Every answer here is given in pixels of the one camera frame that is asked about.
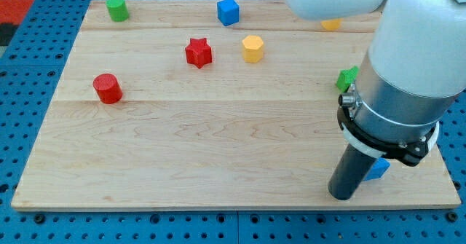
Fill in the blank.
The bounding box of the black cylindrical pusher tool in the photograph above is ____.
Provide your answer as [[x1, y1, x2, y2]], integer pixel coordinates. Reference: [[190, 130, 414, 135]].
[[328, 144, 377, 200]]

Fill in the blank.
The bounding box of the blue triangle block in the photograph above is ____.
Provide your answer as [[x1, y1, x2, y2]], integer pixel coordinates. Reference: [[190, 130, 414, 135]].
[[363, 158, 391, 181]]

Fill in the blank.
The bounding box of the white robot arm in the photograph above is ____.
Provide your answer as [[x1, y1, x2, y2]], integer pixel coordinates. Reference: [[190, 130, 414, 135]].
[[285, 0, 465, 200]]

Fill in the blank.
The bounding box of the yellow block behind arm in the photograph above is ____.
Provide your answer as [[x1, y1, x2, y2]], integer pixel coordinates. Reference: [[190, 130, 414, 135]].
[[320, 18, 342, 31]]

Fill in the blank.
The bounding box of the green star block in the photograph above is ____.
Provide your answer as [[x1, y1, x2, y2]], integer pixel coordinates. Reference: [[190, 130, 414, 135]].
[[336, 66, 359, 93]]

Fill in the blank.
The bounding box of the yellow hexagon block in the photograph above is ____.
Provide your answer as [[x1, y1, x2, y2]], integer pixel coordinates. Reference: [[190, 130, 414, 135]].
[[242, 35, 264, 63]]

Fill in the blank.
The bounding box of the red star block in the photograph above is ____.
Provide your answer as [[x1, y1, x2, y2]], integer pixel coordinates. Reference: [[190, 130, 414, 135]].
[[185, 38, 213, 69]]

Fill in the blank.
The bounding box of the wooden board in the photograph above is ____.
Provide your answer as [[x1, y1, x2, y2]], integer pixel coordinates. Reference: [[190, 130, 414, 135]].
[[11, 0, 461, 212]]

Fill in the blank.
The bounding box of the blue cube block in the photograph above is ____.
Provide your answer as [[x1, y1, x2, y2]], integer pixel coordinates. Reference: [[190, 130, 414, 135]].
[[217, 0, 240, 26]]

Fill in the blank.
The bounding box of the red cylinder block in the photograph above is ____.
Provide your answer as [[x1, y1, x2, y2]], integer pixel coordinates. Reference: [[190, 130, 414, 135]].
[[92, 74, 123, 104]]

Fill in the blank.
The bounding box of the green cylinder block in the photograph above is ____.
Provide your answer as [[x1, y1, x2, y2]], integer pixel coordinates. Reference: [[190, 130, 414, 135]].
[[106, 0, 130, 22]]

